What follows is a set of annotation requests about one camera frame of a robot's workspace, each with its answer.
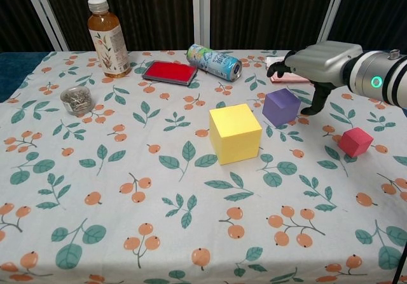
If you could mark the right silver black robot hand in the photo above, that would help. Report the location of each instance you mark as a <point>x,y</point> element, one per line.
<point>321,63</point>

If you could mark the purple cube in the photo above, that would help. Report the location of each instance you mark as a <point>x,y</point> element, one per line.
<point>280,107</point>

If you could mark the small red foam cube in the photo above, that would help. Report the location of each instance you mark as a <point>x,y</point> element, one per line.
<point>353,142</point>

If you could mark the large yellow foam cube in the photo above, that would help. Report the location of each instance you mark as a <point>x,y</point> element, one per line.
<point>235,138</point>

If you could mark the pink wet wipes pack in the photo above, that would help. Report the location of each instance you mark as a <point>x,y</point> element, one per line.
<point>287,79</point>

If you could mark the dark ribbed partition panel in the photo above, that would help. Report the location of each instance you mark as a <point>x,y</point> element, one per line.
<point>375,14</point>
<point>270,10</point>
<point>143,10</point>
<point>12,14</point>

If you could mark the blue green drink can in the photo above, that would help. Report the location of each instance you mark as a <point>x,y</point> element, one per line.
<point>213,61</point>

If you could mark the red ink pad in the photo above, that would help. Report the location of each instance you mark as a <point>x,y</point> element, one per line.
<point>170,71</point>

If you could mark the amber tea bottle white cap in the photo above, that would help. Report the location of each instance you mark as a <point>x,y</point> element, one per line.
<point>109,42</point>

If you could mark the floral fruit print tablecloth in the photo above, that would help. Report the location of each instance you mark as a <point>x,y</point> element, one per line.
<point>127,157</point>

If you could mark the clear jar of metal pins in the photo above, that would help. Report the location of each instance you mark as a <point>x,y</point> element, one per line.
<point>76,101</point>

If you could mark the white partition frame post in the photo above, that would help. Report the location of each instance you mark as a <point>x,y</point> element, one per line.
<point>47,17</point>
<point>330,14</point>
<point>201,14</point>

